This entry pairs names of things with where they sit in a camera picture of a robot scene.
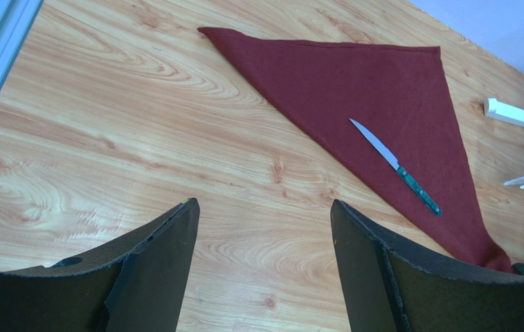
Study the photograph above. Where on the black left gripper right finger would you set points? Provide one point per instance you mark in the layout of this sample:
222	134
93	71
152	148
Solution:
391	283

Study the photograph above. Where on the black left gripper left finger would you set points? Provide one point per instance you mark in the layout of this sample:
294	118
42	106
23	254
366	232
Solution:
135	282

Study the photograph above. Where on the dark red cloth napkin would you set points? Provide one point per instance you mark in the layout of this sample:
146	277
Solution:
400	94

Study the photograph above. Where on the green handled table knife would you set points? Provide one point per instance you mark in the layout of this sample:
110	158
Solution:
404	175

